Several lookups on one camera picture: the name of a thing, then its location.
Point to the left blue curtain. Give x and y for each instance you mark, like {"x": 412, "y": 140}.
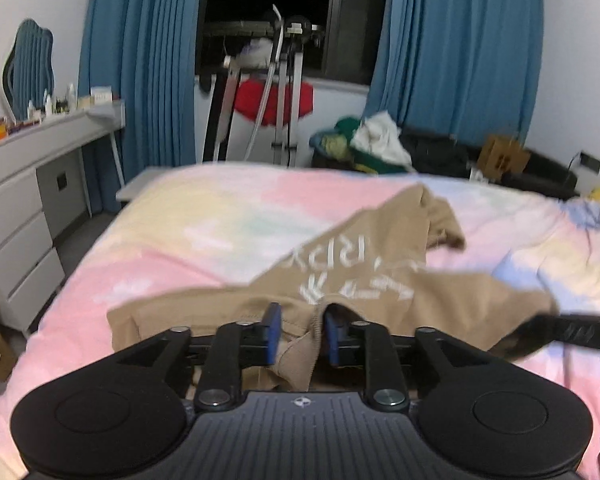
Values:
{"x": 144, "y": 51}

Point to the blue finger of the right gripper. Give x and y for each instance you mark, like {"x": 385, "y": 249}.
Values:
{"x": 577, "y": 330}

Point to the wavy blue mirror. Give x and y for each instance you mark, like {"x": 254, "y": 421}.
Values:
{"x": 28, "y": 72}

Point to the white stool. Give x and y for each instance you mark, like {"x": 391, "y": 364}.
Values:
{"x": 131, "y": 190}

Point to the right blue curtain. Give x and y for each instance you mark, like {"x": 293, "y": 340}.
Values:
{"x": 467, "y": 68}

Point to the white dresser desk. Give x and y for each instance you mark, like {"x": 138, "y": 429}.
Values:
{"x": 30, "y": 269}

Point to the black wall socket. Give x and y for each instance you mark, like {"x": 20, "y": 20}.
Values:
{"x": 589, "y": 162}

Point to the silver tripod stand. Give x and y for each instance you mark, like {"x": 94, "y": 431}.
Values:
{"x": 275, "y": 55}

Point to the tan t-shirt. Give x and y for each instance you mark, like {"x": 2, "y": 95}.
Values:
{"x": 371, "y": 266}

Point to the pile of clothes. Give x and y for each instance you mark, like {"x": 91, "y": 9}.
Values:
{"x": 377, "y": 145}

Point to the pastel tie-dye bed sheet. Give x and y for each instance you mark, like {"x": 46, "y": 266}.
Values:
{"x": 216, "y": 226}

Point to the red garment on rack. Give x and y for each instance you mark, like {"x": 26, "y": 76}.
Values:
{"x": 250, "y": 92}

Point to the blue curtain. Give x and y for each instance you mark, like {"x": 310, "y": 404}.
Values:
{"x": 467, "y": 68}
{"x": 144, "y": 51}

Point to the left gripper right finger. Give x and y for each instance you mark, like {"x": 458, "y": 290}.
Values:
{"x": 355, "y": 342}

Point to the brown paper bag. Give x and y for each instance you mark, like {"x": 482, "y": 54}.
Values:
{"x": 500, "y": 155}

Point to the black armchair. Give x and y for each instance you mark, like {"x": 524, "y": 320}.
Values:
{"x": 541, "y": 175}

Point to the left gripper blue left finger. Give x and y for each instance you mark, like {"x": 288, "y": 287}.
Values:
{"x": 235, "y": 347}

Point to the dark window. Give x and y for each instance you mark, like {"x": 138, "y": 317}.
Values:
{"x": 344, "y": 41}

